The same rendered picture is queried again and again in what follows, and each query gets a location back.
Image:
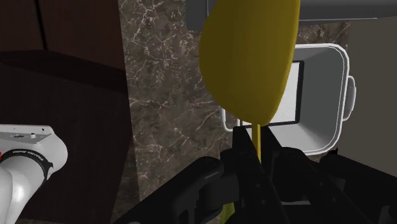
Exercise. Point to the dark brown cabinet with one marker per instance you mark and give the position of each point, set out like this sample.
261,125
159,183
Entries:
77,28

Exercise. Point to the yellow spatula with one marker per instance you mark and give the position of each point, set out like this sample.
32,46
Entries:
248,62

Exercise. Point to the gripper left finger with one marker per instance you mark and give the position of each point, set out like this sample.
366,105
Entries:
201,186

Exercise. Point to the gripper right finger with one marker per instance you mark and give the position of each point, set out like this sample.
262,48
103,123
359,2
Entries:
341,186

